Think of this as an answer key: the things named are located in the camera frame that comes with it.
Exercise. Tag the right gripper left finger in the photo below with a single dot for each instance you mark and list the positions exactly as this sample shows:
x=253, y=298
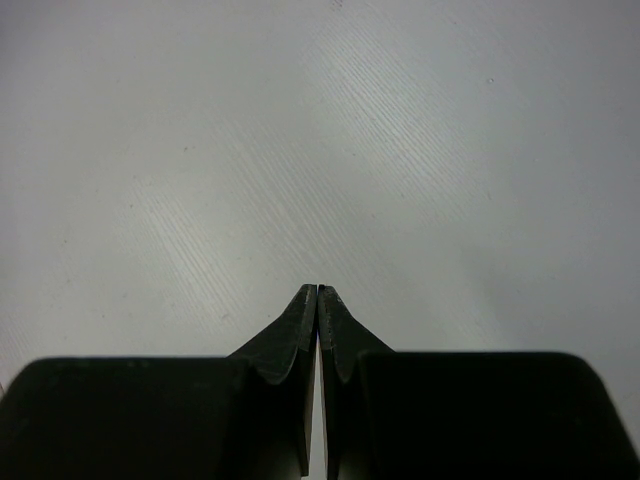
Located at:
x=247, y=415

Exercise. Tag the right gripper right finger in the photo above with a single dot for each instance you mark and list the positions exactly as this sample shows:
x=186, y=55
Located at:
x=462, y=415

